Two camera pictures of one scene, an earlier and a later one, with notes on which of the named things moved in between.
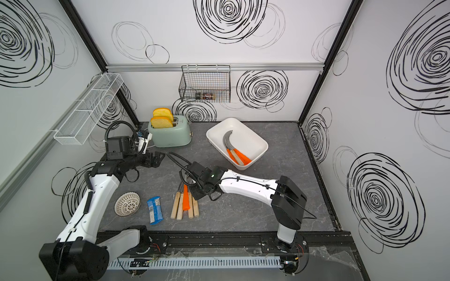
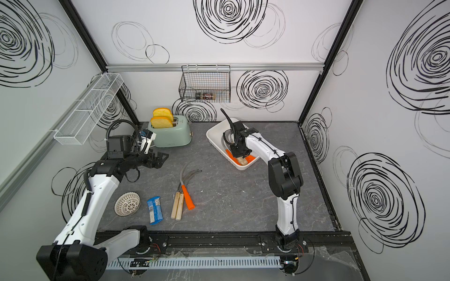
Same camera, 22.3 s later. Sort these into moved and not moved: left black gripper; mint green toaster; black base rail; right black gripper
Moved: right black gripper
Not moved: black base rail; mint green toaster; left black gripper
